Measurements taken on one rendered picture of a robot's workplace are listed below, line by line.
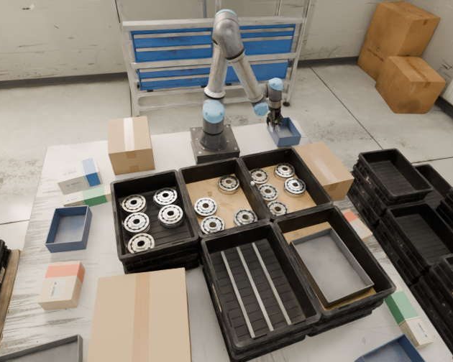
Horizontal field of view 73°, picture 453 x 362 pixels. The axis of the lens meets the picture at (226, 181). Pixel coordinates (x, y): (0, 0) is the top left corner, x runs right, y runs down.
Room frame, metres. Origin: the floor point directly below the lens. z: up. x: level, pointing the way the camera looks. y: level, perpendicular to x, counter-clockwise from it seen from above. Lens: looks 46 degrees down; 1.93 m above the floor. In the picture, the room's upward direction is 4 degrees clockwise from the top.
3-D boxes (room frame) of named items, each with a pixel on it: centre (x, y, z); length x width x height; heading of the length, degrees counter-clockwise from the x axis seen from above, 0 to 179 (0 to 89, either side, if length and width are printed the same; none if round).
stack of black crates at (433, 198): (1.58, -1.46, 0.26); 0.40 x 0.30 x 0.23; 16
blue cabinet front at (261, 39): (3.01, -0.22, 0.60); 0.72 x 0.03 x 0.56; 106
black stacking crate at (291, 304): (0.51, -0.13, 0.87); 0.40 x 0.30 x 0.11; 21
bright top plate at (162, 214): (0.80, 0.23, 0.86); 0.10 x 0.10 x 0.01
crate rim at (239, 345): (0.51, -0.13, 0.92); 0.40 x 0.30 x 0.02; 21
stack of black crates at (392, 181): (1.47, -1.08, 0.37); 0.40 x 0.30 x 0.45; 16
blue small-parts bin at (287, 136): (1.60, -0.34, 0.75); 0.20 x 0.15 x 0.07; 17
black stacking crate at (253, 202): (0.88, 0.02, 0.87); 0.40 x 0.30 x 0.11; 21
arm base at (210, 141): (1.39, 0.09, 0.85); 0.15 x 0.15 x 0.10
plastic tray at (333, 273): (0.61, -0.42, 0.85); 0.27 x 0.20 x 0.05; 24
